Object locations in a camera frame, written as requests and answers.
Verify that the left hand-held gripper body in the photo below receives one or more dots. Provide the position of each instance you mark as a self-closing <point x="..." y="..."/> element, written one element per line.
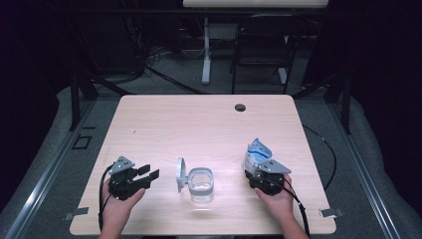
<point x="122" y="181"/>

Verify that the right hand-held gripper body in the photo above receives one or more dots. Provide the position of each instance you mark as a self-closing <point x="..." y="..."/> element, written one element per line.
<point x="272" y="181"/>

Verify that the white and blue pouch bag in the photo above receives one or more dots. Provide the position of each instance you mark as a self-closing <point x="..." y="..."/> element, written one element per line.
<point x="257" y="154"/>

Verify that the clear jar with grey lid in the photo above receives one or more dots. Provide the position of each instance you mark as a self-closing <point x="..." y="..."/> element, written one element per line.
<point x="200" y="186"/>

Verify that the person's right hand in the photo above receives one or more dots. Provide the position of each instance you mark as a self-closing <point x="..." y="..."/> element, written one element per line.
<point x="280" y="205"/>

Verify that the person's left hand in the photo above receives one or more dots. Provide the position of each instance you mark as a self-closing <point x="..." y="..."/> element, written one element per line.
<point x="116" y="212"/>

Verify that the grey tape strip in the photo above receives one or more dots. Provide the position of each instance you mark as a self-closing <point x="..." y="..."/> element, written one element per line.
<point x="331" y="212"/>
<point x="77" y="213"/>

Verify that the black metal stand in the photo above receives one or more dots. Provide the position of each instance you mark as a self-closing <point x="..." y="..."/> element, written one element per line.
<point x="346" y="103"/>
<point x="75" y="99"/>

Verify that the white desk leg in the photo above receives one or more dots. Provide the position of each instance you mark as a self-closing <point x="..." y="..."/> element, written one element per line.
<point x="206" y="59"/>

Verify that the black folding chair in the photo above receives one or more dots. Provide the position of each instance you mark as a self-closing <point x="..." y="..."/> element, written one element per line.
<point x="265" y="43"/>

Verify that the black floor socket frame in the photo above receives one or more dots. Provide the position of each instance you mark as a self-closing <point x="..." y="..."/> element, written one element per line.
<point x="82" y="142"/>

